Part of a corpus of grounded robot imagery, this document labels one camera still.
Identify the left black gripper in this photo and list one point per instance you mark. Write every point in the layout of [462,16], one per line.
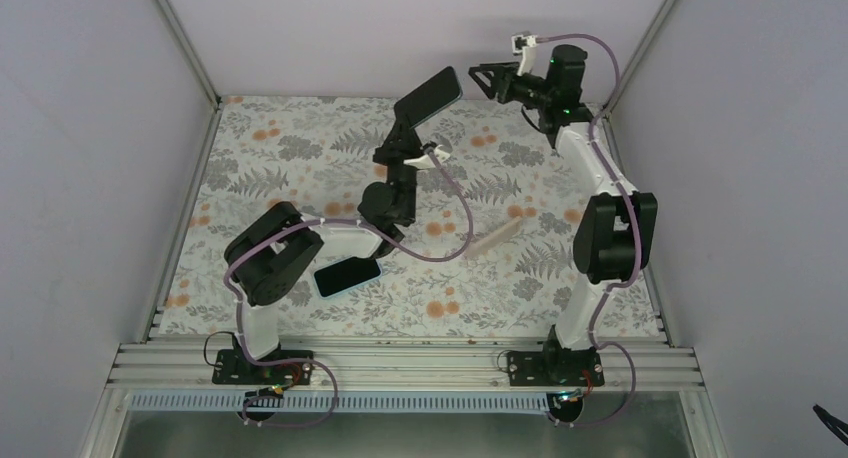
[405,146]

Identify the black object at corner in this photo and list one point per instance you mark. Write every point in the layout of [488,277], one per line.
[832,423]

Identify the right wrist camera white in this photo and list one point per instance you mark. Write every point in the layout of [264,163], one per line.
[524,46]

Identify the black phone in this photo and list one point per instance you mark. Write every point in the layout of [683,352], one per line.
[428,99]

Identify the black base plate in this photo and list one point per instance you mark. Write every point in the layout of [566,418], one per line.
[232,368]
[562,368]

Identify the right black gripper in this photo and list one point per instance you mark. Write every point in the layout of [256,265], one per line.
[505,74]

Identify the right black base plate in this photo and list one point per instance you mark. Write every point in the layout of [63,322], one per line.
[562,368]

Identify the floral table mat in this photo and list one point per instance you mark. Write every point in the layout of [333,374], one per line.
[316,153]

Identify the beige phone case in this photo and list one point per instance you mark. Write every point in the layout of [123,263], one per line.
[497,237]

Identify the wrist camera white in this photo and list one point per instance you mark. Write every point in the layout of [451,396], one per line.
[432,156]
[524,46]

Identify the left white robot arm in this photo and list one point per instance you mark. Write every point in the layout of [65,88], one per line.
[270,256]

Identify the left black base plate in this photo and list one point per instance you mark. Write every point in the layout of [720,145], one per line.
[232,368]

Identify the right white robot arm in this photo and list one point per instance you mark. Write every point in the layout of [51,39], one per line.
[612,242]

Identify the aluminium rail frame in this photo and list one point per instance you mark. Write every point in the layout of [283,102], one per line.
[422,377]

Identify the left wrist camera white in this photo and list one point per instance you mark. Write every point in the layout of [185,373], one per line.
[432,156]

